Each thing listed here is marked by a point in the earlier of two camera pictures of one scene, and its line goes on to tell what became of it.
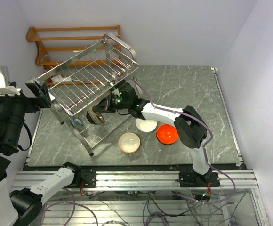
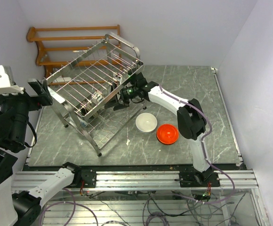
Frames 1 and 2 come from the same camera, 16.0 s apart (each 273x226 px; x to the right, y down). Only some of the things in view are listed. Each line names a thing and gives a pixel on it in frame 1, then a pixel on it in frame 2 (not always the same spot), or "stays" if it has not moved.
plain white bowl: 146,125 stays
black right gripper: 104,106 to 123,100
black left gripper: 42,99 stays
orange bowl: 167,134 stays
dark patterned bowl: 95,117 to 86,107
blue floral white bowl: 76,122 to 83,123
